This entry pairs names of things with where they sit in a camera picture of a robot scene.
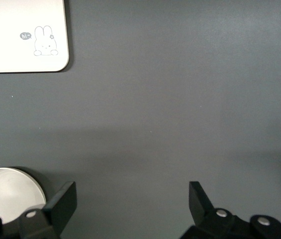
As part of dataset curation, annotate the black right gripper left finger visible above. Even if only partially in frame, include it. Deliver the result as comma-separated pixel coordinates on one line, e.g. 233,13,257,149
0,181,78,239

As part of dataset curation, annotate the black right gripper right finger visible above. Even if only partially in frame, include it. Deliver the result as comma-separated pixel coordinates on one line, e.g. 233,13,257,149
180,181,281,239

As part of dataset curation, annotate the round cream plate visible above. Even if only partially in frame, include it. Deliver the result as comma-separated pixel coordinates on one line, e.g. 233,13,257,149
0,167,48,224

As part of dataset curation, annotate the cream tray with rabbit print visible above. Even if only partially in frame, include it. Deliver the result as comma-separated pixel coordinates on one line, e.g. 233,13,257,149
0,0,70,74

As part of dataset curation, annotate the dark grey table mat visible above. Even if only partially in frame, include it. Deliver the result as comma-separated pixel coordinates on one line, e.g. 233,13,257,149
0,0,281,239

